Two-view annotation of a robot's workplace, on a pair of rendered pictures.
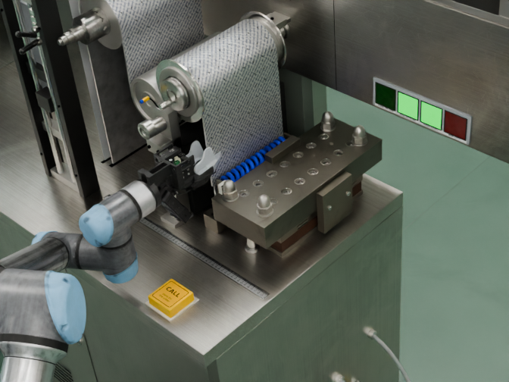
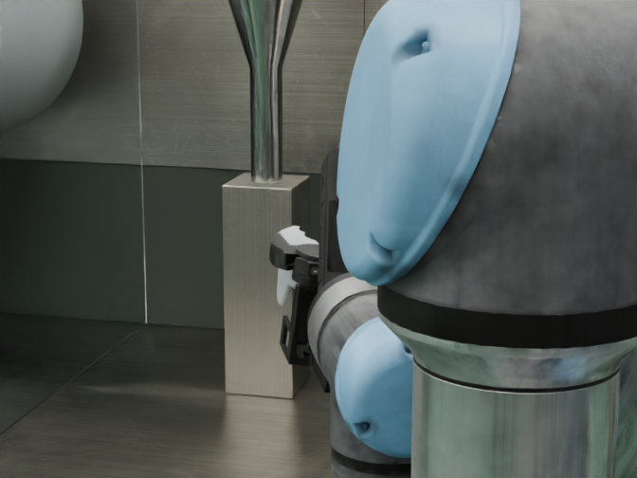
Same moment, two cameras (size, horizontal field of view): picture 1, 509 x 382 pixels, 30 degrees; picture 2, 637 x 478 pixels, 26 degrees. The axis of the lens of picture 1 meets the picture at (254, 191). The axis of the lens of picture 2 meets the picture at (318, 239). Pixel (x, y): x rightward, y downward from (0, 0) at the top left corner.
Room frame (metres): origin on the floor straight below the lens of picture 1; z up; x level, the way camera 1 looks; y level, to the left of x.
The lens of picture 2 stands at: (0.87, 1.42, 1.49)
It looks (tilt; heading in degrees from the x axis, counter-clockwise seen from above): 13 degrees down; 327
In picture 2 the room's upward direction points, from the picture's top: straight up
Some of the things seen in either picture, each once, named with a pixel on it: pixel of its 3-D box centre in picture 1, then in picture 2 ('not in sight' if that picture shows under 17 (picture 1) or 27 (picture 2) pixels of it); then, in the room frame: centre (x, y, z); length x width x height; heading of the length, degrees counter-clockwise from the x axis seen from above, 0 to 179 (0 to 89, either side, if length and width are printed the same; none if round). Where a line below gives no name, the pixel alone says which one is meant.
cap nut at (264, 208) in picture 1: (263, 203); not in sight; (1.56, -0.02, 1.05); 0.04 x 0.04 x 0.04
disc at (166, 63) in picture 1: (179, 91); not in sight; (1.72, 0.14, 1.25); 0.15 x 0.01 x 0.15; 42
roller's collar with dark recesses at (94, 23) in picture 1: (91, 26); not in sight; (1.89, 0.32, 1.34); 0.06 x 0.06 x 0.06; 42
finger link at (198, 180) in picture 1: (195, 177); not in sight; (1.62, 0.12, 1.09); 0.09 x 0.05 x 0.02; 131
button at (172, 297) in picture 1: (171, 298); not in sight; (1.45, 0.20, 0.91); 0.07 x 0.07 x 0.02; 42
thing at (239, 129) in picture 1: (245, 128); not in sight; (1.76, 0.01, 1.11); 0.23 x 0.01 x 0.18; 132
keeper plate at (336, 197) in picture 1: (335, 202); not in sight; (1.64, -0.18, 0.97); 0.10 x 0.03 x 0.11; 132
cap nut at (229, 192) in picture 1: (229, 189); not in sight; (1.62, 0.05, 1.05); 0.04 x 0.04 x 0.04
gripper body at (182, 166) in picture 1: (167, 177); not in sight; (1.60, 0.18, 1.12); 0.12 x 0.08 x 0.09; 132
